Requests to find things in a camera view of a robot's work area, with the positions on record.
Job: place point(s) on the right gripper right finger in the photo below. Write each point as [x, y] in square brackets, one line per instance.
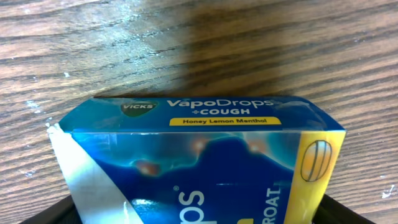
[332, 212]

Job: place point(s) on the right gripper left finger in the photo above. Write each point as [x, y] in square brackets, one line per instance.
[62, 212]

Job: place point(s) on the blue Vicks VapoDrops box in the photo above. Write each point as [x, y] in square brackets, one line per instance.
[197, 160]

